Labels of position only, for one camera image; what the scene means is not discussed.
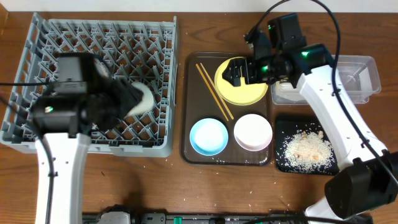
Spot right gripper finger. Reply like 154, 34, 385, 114
228, 58, 246, 71
222, 70, 242, 87

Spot yellow plastic plate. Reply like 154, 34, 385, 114
214, 58, 268, 106

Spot white paper cup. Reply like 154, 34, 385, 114
126, 82, 155, 117

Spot white napkin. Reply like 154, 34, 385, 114
275, 81, 304, 102

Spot white bowl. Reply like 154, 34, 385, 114
233, 114, 273, 152

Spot rice and food scraps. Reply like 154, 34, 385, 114
283, 131, 335, 174

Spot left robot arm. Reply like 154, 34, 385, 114
32, 78, 154, 223

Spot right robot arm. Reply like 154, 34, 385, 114
221, 44, 397, 222

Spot grey plastic dishwasher rack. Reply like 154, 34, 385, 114
1, 14, 178, 157

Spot black waste tray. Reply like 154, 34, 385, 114
274, 116, 340, 175

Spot clear plastic waste bin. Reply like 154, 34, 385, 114
271, 55, 381, 105

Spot right wooden chopstick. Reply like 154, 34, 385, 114
200, 63, 234, 120

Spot wooden chopstick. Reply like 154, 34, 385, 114
200, 63, 234, 120
195, 64, 229, 121

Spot left wooden chopstick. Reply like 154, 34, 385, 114
195, 64, 229, 121

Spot dark brown serving tray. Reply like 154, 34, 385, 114
180, 52, 273, 166

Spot light blue bowl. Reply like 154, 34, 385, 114
189, 118, 229, 156

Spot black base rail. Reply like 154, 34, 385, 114
82, 204, 310, 224

